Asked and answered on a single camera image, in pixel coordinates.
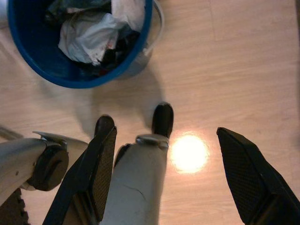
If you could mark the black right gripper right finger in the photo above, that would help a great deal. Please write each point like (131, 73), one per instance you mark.
(248, 178)

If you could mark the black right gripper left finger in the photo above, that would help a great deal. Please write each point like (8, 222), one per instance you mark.
(93, 175)

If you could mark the silver left robot leg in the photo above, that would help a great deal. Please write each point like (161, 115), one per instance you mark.
(18, 159)

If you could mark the white plastic bag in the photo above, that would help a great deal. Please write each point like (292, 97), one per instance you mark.
(86, 39)

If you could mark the silver robot leg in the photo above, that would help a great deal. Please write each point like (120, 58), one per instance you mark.
(18, 159)
(138, 182)

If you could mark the silver right robot leg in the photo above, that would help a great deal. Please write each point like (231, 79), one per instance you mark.
(138, 182)

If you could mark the black plastic trash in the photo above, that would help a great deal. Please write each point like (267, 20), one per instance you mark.
(124, 47)

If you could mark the blue plastic trash bin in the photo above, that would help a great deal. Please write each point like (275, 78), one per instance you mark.
(30, 47)

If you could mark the crumpled white paper towel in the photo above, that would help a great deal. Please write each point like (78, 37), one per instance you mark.
(129, 11)

